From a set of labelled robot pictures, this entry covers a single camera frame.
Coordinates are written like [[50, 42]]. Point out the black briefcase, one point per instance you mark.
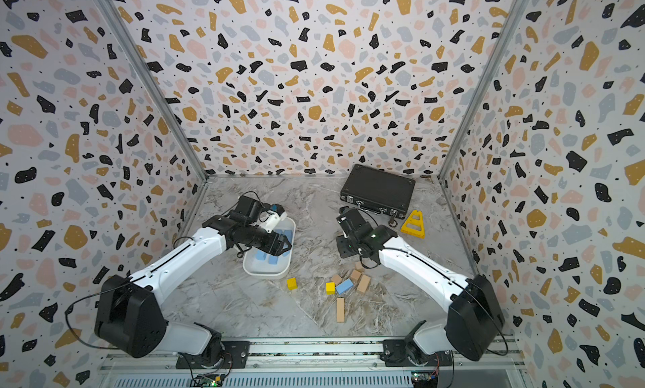
[[378, 191]]

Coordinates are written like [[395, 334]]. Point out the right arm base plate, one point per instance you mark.
[[399, 353]]

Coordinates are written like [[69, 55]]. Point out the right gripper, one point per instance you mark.
[[340, 245]]

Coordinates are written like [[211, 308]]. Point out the green lit circuit board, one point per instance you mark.
[[210, 380]]

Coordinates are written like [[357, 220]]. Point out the wooden cube middle pile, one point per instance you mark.
[[355, 276]]

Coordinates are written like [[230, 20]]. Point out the blue block lower long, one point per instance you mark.
[[344, 287]]

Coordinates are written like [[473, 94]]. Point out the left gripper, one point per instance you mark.
[[279, 249]]

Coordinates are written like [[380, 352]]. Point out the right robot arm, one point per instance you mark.
[[472, 315]]

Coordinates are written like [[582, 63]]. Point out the wooden cube upper pile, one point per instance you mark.
[[359, 266]]

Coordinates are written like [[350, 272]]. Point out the yellow plastic triangle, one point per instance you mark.
[[414, 225]]

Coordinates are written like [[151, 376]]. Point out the yellow cube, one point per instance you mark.
[[292, 284], [330, 288]]

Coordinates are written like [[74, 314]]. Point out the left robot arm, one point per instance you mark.
[[129, 312]]

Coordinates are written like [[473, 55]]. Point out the wooden cube pile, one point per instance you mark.
[[359, 266], [355, 276]]

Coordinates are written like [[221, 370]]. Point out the yellow cube center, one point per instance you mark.
[[330, 288]]

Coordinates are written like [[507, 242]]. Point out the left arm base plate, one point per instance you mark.
[[221, 355]]

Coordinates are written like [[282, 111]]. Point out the wooden block right pile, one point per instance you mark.
[[364, 283]]

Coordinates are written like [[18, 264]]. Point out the long wooden block front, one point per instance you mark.
[[340, 310]]

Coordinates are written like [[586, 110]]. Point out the yellow cube left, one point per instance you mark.
[[292, 284]]

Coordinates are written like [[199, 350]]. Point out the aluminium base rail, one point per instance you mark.
[[325, 362]]

